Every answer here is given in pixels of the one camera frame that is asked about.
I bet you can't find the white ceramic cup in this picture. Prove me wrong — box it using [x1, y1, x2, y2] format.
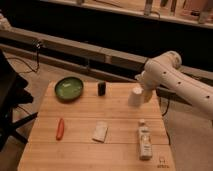
[128, 87, 142, 107]

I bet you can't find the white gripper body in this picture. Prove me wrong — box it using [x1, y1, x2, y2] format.
[135, 71, 153, 103]

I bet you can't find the black chair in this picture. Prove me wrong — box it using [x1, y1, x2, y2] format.
[0, 49, 37, 152]

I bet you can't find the orange carrot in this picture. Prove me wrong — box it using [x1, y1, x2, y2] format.
[56, 118, 65, 141]

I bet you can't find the black cable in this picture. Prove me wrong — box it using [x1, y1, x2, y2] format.
[5, 38, 45, 75]

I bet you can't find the wooden table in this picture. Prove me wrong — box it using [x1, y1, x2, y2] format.
[18, 82, 175, 171]

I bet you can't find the white plastic bottle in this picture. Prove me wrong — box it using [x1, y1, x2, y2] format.
[138, 119, 152, 160]

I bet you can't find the black eraser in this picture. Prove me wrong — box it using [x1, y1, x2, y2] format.
[98, 82, 106, 96]

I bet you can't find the green bowl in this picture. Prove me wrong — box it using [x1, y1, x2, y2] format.
[54, 77, 84, 102]

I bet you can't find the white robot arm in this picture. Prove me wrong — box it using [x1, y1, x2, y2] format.
[135, 51, 213, 120]

